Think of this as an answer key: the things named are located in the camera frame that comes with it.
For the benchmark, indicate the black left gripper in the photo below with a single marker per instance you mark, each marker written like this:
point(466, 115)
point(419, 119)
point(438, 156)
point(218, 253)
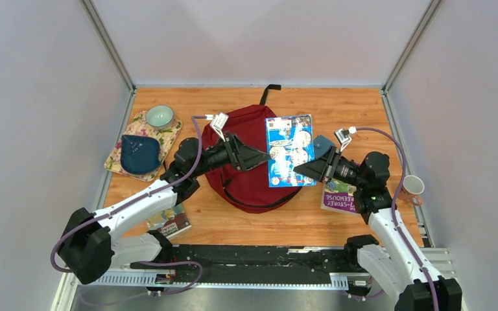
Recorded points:
point(240, 155)

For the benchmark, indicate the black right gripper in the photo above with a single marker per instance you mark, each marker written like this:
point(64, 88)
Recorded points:
point(317, 169)

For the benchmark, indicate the red backpack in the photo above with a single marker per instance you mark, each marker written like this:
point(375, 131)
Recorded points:
point(249, 191)

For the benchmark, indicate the blue comic book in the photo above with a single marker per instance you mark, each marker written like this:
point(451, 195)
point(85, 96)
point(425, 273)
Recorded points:
point(289, 144)

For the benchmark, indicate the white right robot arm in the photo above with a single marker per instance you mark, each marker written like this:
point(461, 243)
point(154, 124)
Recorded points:
point(392, 258)

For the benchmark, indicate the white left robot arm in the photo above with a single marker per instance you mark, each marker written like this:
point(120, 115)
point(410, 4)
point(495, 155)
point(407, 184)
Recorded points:
point(93, 242)

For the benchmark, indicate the blue snap wallet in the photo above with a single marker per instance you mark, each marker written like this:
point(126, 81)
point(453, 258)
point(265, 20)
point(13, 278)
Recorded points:
point(321, 145)

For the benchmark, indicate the purple treehouse book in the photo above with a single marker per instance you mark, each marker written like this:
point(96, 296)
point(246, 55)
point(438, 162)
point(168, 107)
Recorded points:
point(339, 197)

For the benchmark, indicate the floral tray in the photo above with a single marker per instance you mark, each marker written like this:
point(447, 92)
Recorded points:
point(139, 126)

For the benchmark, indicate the orange white mug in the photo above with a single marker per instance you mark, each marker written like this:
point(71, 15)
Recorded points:
point(412, 188)

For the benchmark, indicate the yellow cover book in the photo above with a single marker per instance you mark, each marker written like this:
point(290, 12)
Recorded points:
point(171, 222)

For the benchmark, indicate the light green ceramic bowl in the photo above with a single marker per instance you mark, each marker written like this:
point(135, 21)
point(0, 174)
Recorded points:
point(160, 117)

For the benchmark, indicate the dark blue leaf plate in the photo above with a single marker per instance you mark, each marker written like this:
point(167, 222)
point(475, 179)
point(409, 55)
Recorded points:
point(139, 154)

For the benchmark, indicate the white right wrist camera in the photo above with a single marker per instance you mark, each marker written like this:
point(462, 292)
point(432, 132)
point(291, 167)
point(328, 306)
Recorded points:
point(344, 137)

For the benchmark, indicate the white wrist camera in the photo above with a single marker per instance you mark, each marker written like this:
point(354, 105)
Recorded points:
point(344, 137)
point(217, 122)

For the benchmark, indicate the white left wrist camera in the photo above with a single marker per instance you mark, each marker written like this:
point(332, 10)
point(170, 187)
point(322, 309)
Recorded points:
point(217, 122)

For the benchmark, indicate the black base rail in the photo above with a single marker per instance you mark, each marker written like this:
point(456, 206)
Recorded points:
point(269, 265)

